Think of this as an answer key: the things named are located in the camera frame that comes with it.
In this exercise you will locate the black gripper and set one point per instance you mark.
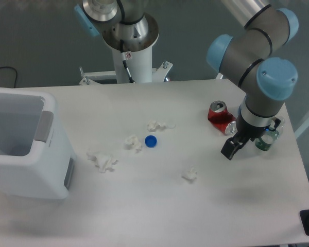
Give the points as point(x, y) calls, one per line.
point(245, 132)

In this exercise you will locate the white trash can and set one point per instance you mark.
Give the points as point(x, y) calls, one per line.
point(36, 156)

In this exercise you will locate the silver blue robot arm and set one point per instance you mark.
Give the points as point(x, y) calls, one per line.
point(246, 61)

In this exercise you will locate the lying red soda can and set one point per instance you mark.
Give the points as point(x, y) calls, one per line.
point(225, 123)

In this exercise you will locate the upright red soda can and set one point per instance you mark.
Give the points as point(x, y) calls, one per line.
point(218, 112)

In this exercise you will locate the green labelled clear bottle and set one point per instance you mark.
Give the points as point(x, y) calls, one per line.
point(271, 134)

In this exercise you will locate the blue labelled water bottle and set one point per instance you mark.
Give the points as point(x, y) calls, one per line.
point(240, 109)

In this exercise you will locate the crumpled white tissue right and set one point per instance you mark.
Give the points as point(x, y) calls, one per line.
point(189, 175)

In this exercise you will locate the crumpled white tissue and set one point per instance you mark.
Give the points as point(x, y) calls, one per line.
point(189, 175)
point(132, 143)
point(154, 125)
point(103, 161)

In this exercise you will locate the clear plastic cap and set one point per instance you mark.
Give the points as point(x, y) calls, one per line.
point(170, 124)

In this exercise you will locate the crumpled white tissue top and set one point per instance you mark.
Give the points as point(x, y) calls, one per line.
point(154, 125)

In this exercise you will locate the blue bottle cap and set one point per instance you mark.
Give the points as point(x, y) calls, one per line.
point(150, 141)

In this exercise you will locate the crumpled white tissue middle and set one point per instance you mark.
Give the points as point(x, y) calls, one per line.
point(132, 143)

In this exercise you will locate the crumpled white tissue left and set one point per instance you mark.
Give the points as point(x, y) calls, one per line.
point(103, 161)

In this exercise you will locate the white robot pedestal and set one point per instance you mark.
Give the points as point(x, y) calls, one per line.
point(131, 46)

